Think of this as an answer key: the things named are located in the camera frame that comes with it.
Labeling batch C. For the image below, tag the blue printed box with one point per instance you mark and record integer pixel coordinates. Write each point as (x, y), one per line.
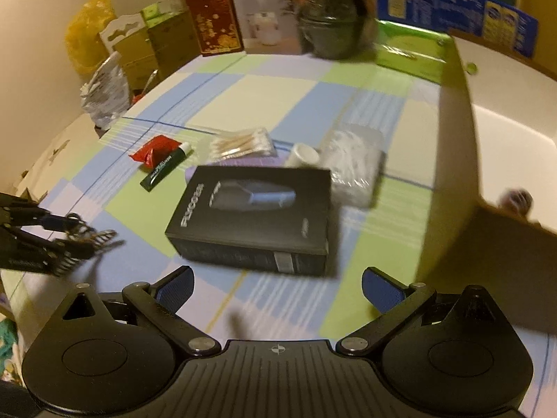
(452, 8)

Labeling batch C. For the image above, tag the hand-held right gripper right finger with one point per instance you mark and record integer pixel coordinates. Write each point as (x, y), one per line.
(383, 294)

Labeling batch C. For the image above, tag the clear plastic bag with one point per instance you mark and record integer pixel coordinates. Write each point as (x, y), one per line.
(104, 91)

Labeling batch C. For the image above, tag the white appliance carton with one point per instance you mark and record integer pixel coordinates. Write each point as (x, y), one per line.
(265, 13)

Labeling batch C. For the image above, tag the clear floss pick box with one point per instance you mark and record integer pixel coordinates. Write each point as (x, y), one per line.
(354, 167)

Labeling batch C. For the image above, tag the purple tube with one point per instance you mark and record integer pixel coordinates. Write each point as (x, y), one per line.
(261, 163)

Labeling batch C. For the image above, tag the red gold-patterned box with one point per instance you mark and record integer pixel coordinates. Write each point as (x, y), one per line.
(215, 21)

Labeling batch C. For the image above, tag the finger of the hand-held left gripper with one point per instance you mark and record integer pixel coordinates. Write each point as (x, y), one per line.
(56, 253)
(65, 223)

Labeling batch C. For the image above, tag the black product box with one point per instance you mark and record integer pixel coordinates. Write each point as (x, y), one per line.
(252, 222)

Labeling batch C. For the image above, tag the brown storage box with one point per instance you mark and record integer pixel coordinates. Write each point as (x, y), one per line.
(457, 161)

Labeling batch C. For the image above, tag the brown cardboard box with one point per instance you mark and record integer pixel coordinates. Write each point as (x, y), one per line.
(174, 39)

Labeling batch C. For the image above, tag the small white cup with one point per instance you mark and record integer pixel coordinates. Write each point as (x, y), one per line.
(304, 155)

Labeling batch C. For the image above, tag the checked tablecloth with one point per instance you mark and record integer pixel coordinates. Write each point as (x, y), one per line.
(270, 96)

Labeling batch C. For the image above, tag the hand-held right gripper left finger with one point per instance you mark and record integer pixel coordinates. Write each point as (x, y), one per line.
(176, 291)

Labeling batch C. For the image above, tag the light green tissue box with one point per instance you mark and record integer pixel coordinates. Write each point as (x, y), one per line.
(161, 10)

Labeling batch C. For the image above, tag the dark green ceramic pot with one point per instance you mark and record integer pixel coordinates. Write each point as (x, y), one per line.
(333, 13)

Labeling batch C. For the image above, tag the dark green white-capped tube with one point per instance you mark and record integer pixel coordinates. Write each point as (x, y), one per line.
(167, 167)

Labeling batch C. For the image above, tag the cardboard box with white hanger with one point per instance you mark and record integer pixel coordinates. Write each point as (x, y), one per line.
(130, 52)

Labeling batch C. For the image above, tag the green tissue pack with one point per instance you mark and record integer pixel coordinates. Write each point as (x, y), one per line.
(409, 52)

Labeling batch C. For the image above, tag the red foil packet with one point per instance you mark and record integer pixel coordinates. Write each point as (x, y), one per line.
(154, 150)

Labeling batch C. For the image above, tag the yellow plastic bag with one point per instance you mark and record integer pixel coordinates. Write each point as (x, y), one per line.
(87, 30)

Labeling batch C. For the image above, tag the cotton swab pack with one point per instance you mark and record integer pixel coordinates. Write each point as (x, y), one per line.
(241, 143)

